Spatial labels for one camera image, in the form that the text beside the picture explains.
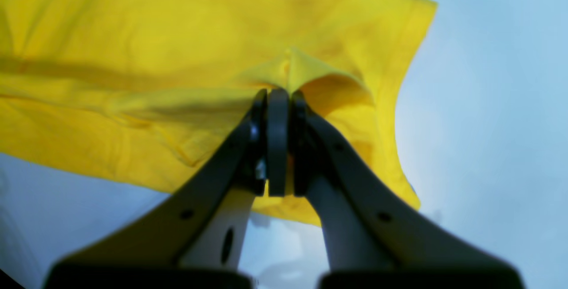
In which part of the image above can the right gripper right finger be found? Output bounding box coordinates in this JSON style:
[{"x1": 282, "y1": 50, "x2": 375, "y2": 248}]
[{"x1": 290, "y1": 91, "x2": 524, "y2": 289}]

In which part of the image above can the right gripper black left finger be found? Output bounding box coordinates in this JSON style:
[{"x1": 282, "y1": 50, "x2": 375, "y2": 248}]
[{"x1": 45, "y1": 89, "x2": 289, "y2": 289}]

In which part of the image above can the orange t-shirt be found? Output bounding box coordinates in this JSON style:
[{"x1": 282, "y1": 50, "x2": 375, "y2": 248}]
[{"x1": 0, "y1": 0, "x2": 437, "y2": 210}]

